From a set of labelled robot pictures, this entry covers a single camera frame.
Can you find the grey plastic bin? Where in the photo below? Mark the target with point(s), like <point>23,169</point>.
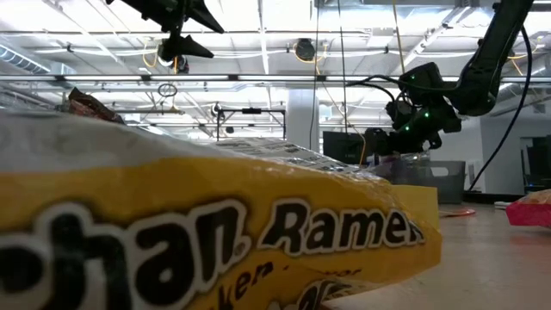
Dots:
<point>447,185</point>

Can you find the black camera rig frame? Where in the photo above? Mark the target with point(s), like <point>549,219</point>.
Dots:
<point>251,110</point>

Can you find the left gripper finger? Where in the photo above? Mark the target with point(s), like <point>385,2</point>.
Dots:
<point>202,17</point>
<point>185,49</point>

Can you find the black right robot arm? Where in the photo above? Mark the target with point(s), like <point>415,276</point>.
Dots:
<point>490,56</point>

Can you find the yellow ramen packet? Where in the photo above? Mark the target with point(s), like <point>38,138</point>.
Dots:
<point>172,194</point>

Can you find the long ceiling light rail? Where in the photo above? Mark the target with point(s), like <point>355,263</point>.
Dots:
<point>275,78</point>

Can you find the red ramen packet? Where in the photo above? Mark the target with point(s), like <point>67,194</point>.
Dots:
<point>529,213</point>

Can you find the plain silver spoon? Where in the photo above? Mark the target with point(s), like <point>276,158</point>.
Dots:
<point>501,205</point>

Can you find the orange taco mix pouch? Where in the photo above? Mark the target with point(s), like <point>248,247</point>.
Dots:
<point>92,107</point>

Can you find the white pillar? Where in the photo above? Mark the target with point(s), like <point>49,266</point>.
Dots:
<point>301,120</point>

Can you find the black desktop monitor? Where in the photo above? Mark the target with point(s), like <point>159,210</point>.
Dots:
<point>538,163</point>

